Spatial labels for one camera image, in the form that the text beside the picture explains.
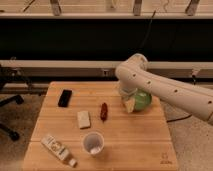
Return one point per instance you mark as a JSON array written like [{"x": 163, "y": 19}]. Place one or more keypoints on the green bowl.
[{"x": 142, "y": 100}]

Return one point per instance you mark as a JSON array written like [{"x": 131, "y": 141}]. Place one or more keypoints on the black office chair base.
[{"x": 6, "y": 104}]

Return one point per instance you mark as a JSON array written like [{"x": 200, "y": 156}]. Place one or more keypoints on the black phone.
[{"x": 64, "y": 98}]

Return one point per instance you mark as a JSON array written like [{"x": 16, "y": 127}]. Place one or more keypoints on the white labelled bottle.
[{"x": 59, "y": 150}]

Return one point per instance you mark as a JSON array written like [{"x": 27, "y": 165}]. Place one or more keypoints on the white rectangular block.
[{"x": 83, "y": 119}]

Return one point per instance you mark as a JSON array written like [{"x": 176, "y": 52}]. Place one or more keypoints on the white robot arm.
[{"x": 133, "y": 75}]

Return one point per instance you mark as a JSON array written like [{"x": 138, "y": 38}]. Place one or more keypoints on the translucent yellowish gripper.
[{"x": 129, "y": 104}]

